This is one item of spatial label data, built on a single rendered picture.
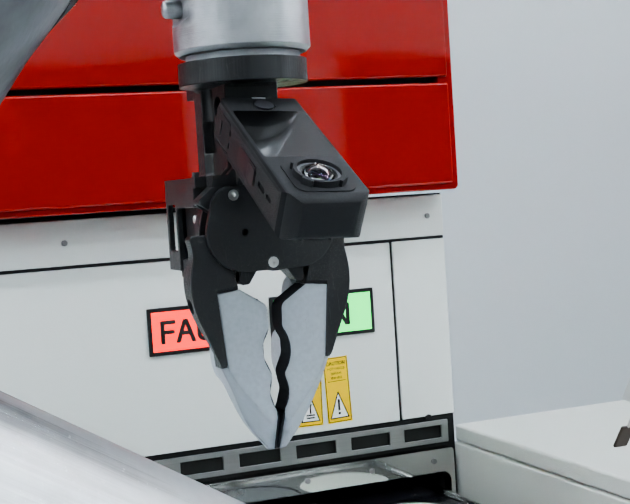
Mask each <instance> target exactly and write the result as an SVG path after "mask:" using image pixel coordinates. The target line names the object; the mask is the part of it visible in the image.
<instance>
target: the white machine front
mask: <svg viewBox="0 0 630 504"><path fill-rule="evenodd" d="M344 247H345V251H346V255H347V259H348V264H349V273H350V287H349V293H359V292H369V291H370V306H371V322H372V329H364V330H355V331H346V332H338V335H337V338H336V341H335V344H334V347H333V351H332V353H331V355H330V356H328V358H332V357H338V356H345V355H347V364H348V375H349V386H350V397H351V408H352V419H353V420H350V421H344V422H339V423H333V424H328V414H327V403H326V392H325V381H324V372H323V375H322V378H321V381H322V404H323V425H318V426H309V427H301V428H299V427H298V429H297V431H296V432H295V434H294V435H293V437H292V439H291V440H290V441H295V440H302V439H309V438H316V437H323V436H330V435H337V434H344V433H351V432H358V431H365V430H372V429H379V428H386V427H392V426H399V425H406V424H413V423H420V422H427V421H434V420H441V419H447V421H448V438H449V441H446V442H439V443H433V444H426V445H419V446H413V447H406V448H400V449H393V450H386V451H380V452H373V453H367V454H360V455H353V456H347V457H340V458H334V459H327V460H321V461H314V462H307V463H301V464H294V465H288V466H281V467H274V468H268V469H261V470H255V471H248V472H241V473H235V474H228V475H222V476H215V477H208V478H202V479H195V481H198V482H204V481H211V480H218V479H224V478H231V477H237V476H244V475H250V474H257V473H263V472H270V471H276V470H283V469H290V468H296V467H303V466H309V465H316V464H322V463H329V462H335V461H342V460H349V459H355V458H362V457H368V456H375V455H381V454H388V453H394V452H401V451H407V450H414V449H421V448H427V447H434V446H440V445H446V446H449V447H452V448H453V450H454V464H455V481H456V493H458V489H457V472H456V455H455V438H454V420H453V412H454V406H453V389H452V371H451V354H450V337H449V320H448V303H447V286H446V269H445V251H444V238H443V217H442V200H441V194H440V193H424V194H409V195H395V196H380V197H368V201H367V206H366V210H365V215H364V220H363V224H362V229H361V233H360V237H355V238H344ZM286 277H287V276H286V275H285V274H284V273H283V272H282V271H281V270H277V271H271V270H264V271H256V273H255V275H254V277H253V278H252V280H251V282H250V284H248V285H239V284H237V285H238V290H241V291H243V292H244V293H246V294H248V295H250V296H252V297H253V298H255V299H257V300H259V301H260V302H262V303H264V304H265V305H266V307H267V312H268V324H269V328H268V332H267V335H266V338H265V340H264V343H263V349H264V359H265V361H266V363H267V365H268V367H269V369H270V370H271V373H272V384H271V389H270V394H271V397H272V399H273V402H274V405H276V402H277V397H278V392H279V383H278V380H277V376H276V372H275V370H274V367H273V364H272V358H271V337H272V333H273V332H274V330H275V329H274V327H273V323H272V303H273V301H274V300H275V299H276V298H277V297H278V296H279V295H280V294H281V290H282V284H283V281H284V279H285V278H286ZM188 309H189V308H188V305H187V301H186V297H185V292H184V283H183V277H182V271H179V270H172V269H170V255H169V240H168V226H167V212H166V211H161V212H147V213H132V214H117V215H103V216H88V217H74V218H59V219H45V220H30V221H15V222H1V223H0V391H2V392H4V393H6V394H9V395H11V396H13V397H15V398H17V399H20V400H22V401H24V402H26V403H28V404H30V405H33V406H35V407H37V408H39V409H41V410H43V411H46V412H48V413H50V414H52V415H54V416H56V417H59V418H61V419H63V420H65V421H67V422H69V423H72V424H74V425H76V426H78V427H80V428H82V429H85V430H87V431H89V432H91V433H93V434H96V435H98V436H100V437H102V438H104V439H106V440H109V441H111V442H113V443H115V444H117V445H119V446H122V447H124V448H126V449H128V450H130V451H132V452H135V453H137V454H139V455H141V456H143V457H145V458H148V459H150V460H152V461H157V460H164V459H170V458H177V457H184V456H191V455H198V454H205V453H212V452H219V451H226V450H233V449H240V448H247V447H254V446H261V445H263V444H262V443H261V442H260V441H259V440H258V439H257V438H256V437H255V436H254V435H253V434H252V432H251V431H250V430H249V429H248V428H247V426H246V425H245V424H244V422H243V421H242V419H241V418H240V416H239V414H238V412H237V411H236V409H235V407H234V405H233V403H232V401H231V399H230V397H229V395H228V393H227V391H226V389H225V386H224V384H223V383H222V382H221V380H220V379H219V378H218V377H217V376H216V374H215V373H214V370H213V367H212V363H211V358H210V347H203V348H194V349H185V350H176V351H167V352H158V353H154V352H153V338H152V324H151V313H157V312H168V311H178V310H188Z"/></svg>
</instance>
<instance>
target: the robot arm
mask: <svg viewBox="0 0 630 504"><path fill-rule="evenodd" d="M77 1H78V0H0V104H1V103H2V101H3V100H4V98H5V96H6V95H7V93H8V92H9V90H10V88H11V87H12V85H13V84H14V82H15V80H16V79H17V77H18V76H19V74H20V72H21V71H22V69H23V68H24V66H25V64H26V63H27V61H28V60H29V58H30V57H31V56H32V54H33V53H34V52H35V50H36V49H37V48H38V46H39V45H40V44H41V43H42V41H43V40H44V39H45V37H46V36H47V35H48V33H49V32H50V31H51V30H52V29H53V28H54V27H55V26H56V25H57V24H58V23H59V21H60V20H61V19H62V18H63V17H64V16H65V15H66V14H67V13H68V12H69V11H70V10H71V9H72V8H73V7H74V6H75V4H76V3H77ZM161 14H162V16H163V17H164V18H165V19H172V21H173V26H172V33H173V46H174V55H175V56H176V57H178V58H179V59H180V60H184V61H186V62H184V63H181V64H178V65H177V67H178V81H179V89H180V90H185V91H186V92H187V101H194V104H195V118H196V133H197V147H198V162H199V172H192V177H191V178H188V179H178V180H169V181H164V183H165V198H166V212H167V226H168V240H169V255H170V269H172V270H179V271H182V277H183V283H184V292H185V297H186V301H187V305H188V308H189V310H190V313H191V315H192V317H193V319H194V321H195V323H196V325H197V326H198V328H199V330H200V331H201V333H202V335H203V336H204V338H205V340H206V342H207V343H208V345H209V347H210V358H211V363H212V367H213V370H214V373H215V374H216V376H217V377H218V378H219V379H220V380H221V382H222V383H223V384H224V386H225V389H226V391H227V393H228V395H229V397H230V399H231V401H232V403H233V405H234V407H235V409H236V411H237V412H238V414H239V416H240V418H241V419H242V421H243V422H244V424H245V425H246V426H247V428H248V429H249V430H250V431H251V432H252V434H253V435H254V436H255V437H256V438H257V439H258V440H259V441H260V442H261V443H262V444H263V445H264V446H265V447H266V448H267V449H275V448H283V447H285V446H287V445H288V443H289V442H290V440H291V439H292V437H293V435H294V434H295V432H296V431H297V429H298V427H299V426H300V424H301V422H302V421H303V419H304V417H305V415H306V413H307V411H308V409H309V407H310V405H311V402H312V400H313V398H314V395H315V393H316V391H317V388H318V386H319V383H320V381H321V378H322V375H323V372H324V369H325V366H326V363H327V360H328V356H330V355H331V353H332V351H333V347H334V344H335V341H336V338H337V335H338V331H339V328H340V325H341V322H342V318H343V315H344V312H345V309H346V305H347V301H348V296H349V287H350V273H349V264H348V259H347V255H346V251H345V247H344V238H355V237H360V233H361V229H362V224H363V220H364V215H365V210H366V206H367V201H368V197H369V192H370V191H369V190H368V188H367V187H366V186H365V185H364V183H363V182H362V181H361V180H360V178H359V177H358V176H357V175H356V173H355V172H354V171H353V170H352V168H351V167H350V166H349V165H348V164H347V162H346V161H345V160H344V159H343V157H342V156H341V155H340V154H339V152H338V151H337V150H336V149H335V147H334V146H333V145H332V144H331V142H330V141H329V140H328V139H327V138H326V136H325V135H324V134H323V133H322V131H321V130H320V129H319V128H318V126H317V125H316V124H315V123H314V121H313V120H312V119H311V118H310V116H309V115H308V114H307V113H306V112H305V110H304V109H303V108H302V107H301V105H300V104H299V103H298V102H297V101H296V100H295V99H289V98H278V95H277V87H285V86H292V85H298V84H302V83H306V82H308V75H307V59H306V57H304V56H300V54H302V53H304V52H306V51H307V50H308V49H309V48H310V32H309V17H308V1H307V0H166V1H164V2H163V3H162V4H161ZM173 205H175V211H176V225H177V239H178V250H176V246H175V231H174V217H173ZM264 270H271V271H277V270H281V271H282V272H283V273H284V274H285V275H286V276H287V277H286V278H285V279H284V281H283V284H282V290H281V294H280V295H279V296H278V297H277V298H276V299H275V300H274V301H273V303H272V323H273V327H274V329H275V330H274V332H273V333H272V337H271V358H272V364H273V367H274V370H275V372H276V376H277V380H278V383H279V392H278V397H277V402H276V405H274V402H273V399H272V397H271V394H270V389H271V384H272V373H271V370H270V369H269V367H268V365H267V363H266V361H265V359H264V349H263V343H264V340H265V338H266V335H267V332H268V328H269V324H268V312H267V307H266V305H265V304H264V303H262V302H260V301H259V300H257V299H255V298H253V297H252V296H250V295H248V294H246V293H244V292H243V291H241V290H238V285H237V284H239V285H248V284H250V282H251V280H252V278H253V277H254V275H255V273H256V271H264ZM0 504H245V503H243V502H241V501H239V500H237V499H234V498H232V497H230V496H228V495H226V494H224V493H221V492H219V491H217V490H215V489H213V488H211V487H208V486H206V485H204V484H202V483H200V482H198V481H195V480H193V479H191V478H189V477H187V476H185V475H182V474H180V473H178V472H176V471H174V470H171V469H169V468H167V467H165V466H163V465H161V464H158V463H156V462H154V461H152V460H150V459H148V458H145V457H143V456H141V455H139V454H137V453H135V452H132V451H130V450H128V449H126V448H124V447H122V446H119V445H117V444H115V443H113V442H111V441H109V440H106V439H104V438H102V437H100V436H98V435H96V434H93V433H91V432H89V431H87V430H85V429H82V428H80V427H78V426H76V425H74V424H72V423H69V422H67V421H65V420H63V419H61V418H59V417H56V416H54V415H52V414H50V413H48V412H46V411H43V410H41V409H39V408H37V407H35V406H33V405H30V404H28V403H26V402H24V401H22V400H20V399H17V398H15V397H13V396H11V395H9V394H6V393H4V392H2V391H0Z"/></svg>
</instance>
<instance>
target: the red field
mask: <svg viewBox="0 0 630 504"><path fill-rule="evenodd" d="M151 324H152V338H153V352H154V353H158V352H167V351H176V350H185V349H194V348H203V347H209V345H208V343H207V342H206V340H205V338H204V336H203V335H202V333H201V331H200V330H199V328H198V326H197V325H196V323H195V321H194V319H193V317H192V315H191V313H190V310H189V309H188V310H178V311H168V312H157V313H151Z"/></svg>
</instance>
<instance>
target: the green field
mask: <svg viewBox="0 0 630 504"><path fill-rule="evenodd" d="M364 329H372V322H371V306H370V291H369V292H359V293H349V296H348V301H347V305H346V309H345V312H344V315H343V318H342V322H341V325H340V328H339V331H338V332H346V331H355V330H364Z"/></svg>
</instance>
